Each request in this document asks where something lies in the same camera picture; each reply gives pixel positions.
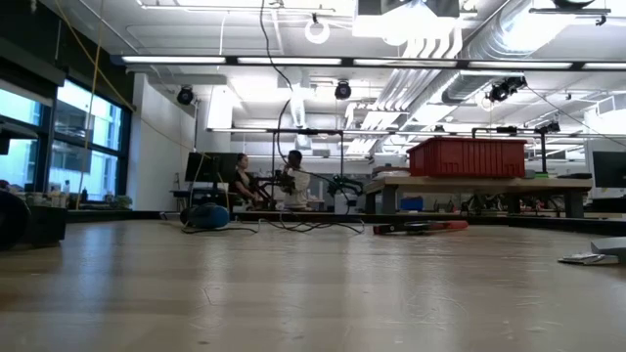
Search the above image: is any black cord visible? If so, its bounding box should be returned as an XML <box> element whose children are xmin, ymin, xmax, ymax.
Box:
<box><xmin>180</xmin><ymin>0</ymin><xmax>366</xmax><ymax>235</ymax></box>

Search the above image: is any person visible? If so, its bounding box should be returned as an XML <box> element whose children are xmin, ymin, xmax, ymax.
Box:
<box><xmin>281</xmin><ymin>150</ymin><xmax>312</xmax><ymax>211</ymax></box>
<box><xmin>232</xmin><ymin>153</ymin><xmax>261</xmax><ymax>209</ymax></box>

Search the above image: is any white appliance box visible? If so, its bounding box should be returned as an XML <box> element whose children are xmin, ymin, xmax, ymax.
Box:
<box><xmin>334</xmin><ymin>193</ymin><xmax>364</xmax><ymax>215</ymax></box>

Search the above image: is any black computer monitor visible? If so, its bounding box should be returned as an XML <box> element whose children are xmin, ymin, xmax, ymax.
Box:
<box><xmin>184</xmin><ymin>152</ymin><xmax>239</xmax><ymax>185</ymax></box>
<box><xmin>591</xmin><ymin>151</ymin><xmax>626</xmax><ymax>190</ymax></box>

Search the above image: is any blue round speaker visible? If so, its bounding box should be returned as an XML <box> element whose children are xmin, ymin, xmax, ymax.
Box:
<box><xmin>179</xmin><ymin>204</ymin><xmax>231</xmax><ymax>231</ymax></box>

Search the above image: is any red and black hand tool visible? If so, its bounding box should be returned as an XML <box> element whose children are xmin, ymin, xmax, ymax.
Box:
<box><xmin>374</xmin><ymin>219</ymin><xmax>470</xmax><ymax>235</ymax></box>

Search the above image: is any red plastic bin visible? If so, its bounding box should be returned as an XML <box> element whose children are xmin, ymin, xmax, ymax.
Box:
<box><xmin>407</xmin><ymin>137</ymin><xmax>528</xmax><ymax>179</ymax></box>

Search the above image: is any wooden workbench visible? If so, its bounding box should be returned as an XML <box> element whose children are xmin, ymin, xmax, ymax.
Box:
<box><xmin>364</xmin><ymin>175</ymin><xmax>594</xmax><ymax>219</ymax></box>

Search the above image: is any black ceiling device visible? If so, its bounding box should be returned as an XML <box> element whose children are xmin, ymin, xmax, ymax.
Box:
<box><xmin>486</xmin><ymin>76</ymin><xmax>528</xmax><ymax>104</ymax></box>

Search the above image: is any white flat packet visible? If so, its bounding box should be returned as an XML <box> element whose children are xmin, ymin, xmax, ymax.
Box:
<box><xmin>558</xmin><ymin>252</ymin><xmax>620</xmax><ymax>267</ymax></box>

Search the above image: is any grey flat box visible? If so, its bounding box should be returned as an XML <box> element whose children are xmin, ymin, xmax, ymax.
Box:
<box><xmin>590</xmin><ymin>238</ymin><xmax>626</xmax><ymax>264</ymax></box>

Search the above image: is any black background station frame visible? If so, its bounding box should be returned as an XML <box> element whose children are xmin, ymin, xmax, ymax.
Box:
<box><xmin>266</xmin><ymin>128</ymin><xmax>346</xmax><ymax>197</ymax></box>

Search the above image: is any black frame pole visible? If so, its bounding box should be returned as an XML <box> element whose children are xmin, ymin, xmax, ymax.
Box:
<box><xmin>111</xmin><ymin>55</ymin><xmax>626</xmax><ymax>70</ymax></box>

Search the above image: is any white cable ring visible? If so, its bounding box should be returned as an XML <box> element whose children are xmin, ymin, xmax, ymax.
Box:
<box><xmin>304</xmin><ymin>19</ymin><xmax>332</xmax><ymax>45</ymax></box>

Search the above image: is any silver ventilation duct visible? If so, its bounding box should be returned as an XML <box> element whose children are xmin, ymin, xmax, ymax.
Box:
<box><xmin>459</xmin><ymin>0</ymin><xmax>559</xmax><ymax>63</ymax></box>

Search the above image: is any yellow hanging cable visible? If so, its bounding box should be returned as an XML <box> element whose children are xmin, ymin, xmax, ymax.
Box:
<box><xmin>74</xmin><ymin>0</ymin><xmax>107</xmax><ymax>211</ymax></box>

